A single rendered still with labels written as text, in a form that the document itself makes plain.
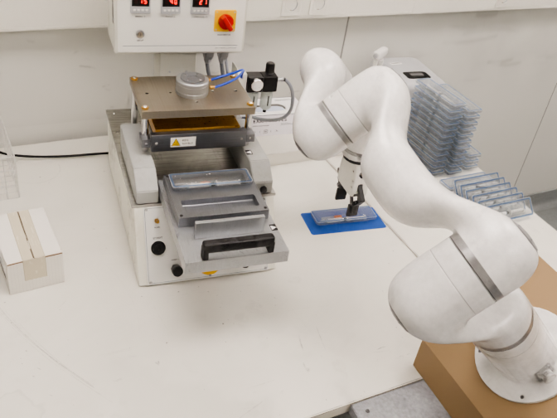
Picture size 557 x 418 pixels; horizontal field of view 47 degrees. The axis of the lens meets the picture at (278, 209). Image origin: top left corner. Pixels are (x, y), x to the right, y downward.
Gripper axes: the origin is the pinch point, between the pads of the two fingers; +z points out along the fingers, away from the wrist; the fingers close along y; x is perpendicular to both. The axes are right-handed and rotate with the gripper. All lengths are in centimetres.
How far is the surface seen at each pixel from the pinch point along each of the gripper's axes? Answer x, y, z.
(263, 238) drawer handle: 38, -34, -20
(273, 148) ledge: 10.5, 33.1, 1.5
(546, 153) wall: -157, 84, 47
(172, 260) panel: 52, -15, 1
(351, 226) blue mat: -1.2, -3.3, 5.9
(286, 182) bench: 9.8, 20.7, 6.0
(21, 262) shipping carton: 85, -14, -3
